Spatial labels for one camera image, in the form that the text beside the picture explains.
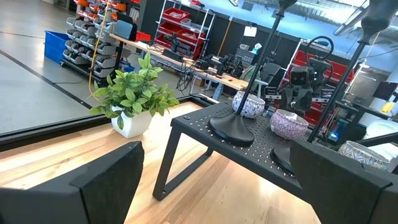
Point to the grey green bag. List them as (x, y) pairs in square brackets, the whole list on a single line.
[(248, 74)]

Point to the black bench device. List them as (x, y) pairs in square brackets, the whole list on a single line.
[(227, 63), (178, 49)]

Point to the black candlestick holder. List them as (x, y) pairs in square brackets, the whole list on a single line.
[(231, 130), (281, 157)]

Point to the white rack with red bins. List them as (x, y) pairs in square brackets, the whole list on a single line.
[(175, 14)]

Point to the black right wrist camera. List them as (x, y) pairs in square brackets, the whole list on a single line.
[(299, 76)]

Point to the tissue box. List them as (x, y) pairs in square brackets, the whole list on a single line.
[(256, 49)]

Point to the white paper sheet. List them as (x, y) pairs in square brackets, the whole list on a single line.
[(250, 31)]

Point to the black perforated metal shelf riser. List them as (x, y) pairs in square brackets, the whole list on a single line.
[(199, 124)]

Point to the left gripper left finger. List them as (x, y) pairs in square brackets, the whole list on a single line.
[(77, 202)]

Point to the blue plastic crate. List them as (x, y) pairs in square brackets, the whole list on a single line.
[(54, 46)]

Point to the blue patterned candle tin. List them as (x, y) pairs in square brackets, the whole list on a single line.
[(360, 154), (256, 107)]

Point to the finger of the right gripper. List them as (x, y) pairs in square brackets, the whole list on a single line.
[(304, 99), (288, 99)]

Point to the yellow container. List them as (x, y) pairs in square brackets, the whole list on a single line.
[(387, 107)]

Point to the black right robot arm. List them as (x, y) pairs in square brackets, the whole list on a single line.
[(320, 67)]

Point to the green plant in white pot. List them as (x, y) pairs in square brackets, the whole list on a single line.
[(133, 124)]

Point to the white round tabletop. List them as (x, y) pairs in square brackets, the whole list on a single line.
[(381, 129)]

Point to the maroon leaf patterned candle tin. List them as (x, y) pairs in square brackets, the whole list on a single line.
[(287, 127)]

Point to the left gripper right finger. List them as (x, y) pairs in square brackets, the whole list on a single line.
[(342, 193)]

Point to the rack of grey bins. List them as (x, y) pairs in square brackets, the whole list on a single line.
[(90, 31)]

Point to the grey lattice crate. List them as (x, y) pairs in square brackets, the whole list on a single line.
[(244, 56)]

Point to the long wooden workbench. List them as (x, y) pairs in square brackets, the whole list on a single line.
[(231, 82)]

